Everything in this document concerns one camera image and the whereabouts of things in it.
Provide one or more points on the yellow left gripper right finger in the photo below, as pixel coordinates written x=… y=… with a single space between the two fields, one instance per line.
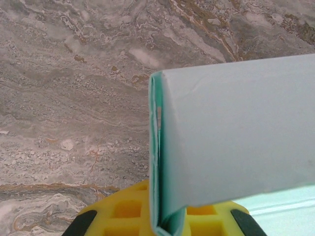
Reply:
x=209 y=221

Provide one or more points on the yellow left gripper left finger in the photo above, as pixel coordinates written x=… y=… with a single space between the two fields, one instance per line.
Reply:
x=128 y=211

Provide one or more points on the light teal paper box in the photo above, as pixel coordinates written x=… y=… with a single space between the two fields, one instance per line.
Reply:
x=221 y=135

